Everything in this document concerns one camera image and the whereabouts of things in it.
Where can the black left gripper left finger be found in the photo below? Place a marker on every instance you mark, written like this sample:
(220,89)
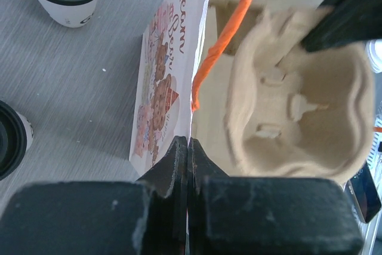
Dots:
(147,216)

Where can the paper bag with orange handles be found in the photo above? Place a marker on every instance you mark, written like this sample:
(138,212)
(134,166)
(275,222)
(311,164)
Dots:
(170,57)

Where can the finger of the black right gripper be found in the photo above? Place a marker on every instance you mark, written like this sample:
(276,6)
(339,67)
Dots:
(350,21)

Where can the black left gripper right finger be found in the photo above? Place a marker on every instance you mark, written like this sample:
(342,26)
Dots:
(266,215)

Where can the brown cardboard cup carrier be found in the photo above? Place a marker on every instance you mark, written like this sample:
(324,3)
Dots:
(290,113)

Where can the white paper cup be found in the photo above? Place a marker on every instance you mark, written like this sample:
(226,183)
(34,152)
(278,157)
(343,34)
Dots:
(72,16)
(28,130)

